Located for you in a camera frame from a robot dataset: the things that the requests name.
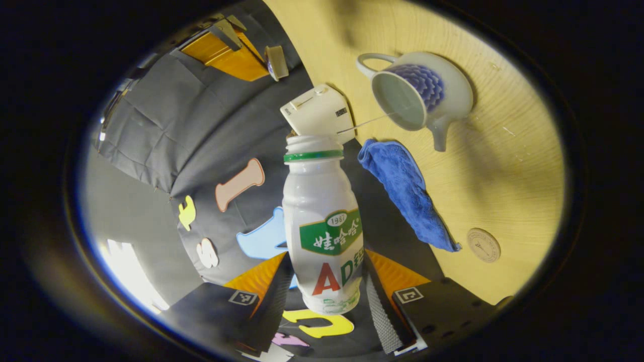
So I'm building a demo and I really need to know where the ceiling light panel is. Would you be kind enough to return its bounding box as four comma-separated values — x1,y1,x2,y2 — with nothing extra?
98,239,170,312

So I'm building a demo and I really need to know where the white blue teacup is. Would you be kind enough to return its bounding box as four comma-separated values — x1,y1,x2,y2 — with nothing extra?
356,52,474,152

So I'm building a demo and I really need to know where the white plastic water bottle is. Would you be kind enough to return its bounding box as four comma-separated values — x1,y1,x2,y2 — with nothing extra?
282,134,365,316

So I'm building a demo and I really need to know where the white toaster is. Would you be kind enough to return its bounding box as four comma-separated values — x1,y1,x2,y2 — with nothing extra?
280,84,356,139

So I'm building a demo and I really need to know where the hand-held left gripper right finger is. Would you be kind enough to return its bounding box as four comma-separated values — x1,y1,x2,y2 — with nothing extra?
362,248,499,356

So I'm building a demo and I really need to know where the blue towel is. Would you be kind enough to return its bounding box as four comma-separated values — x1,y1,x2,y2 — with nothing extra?
358,139,462,253

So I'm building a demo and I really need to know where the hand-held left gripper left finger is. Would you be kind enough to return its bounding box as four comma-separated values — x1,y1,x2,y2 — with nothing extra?
160,251,296,353

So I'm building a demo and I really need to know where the round wooden coaster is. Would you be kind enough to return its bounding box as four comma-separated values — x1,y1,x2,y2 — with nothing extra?
466,228,502,263

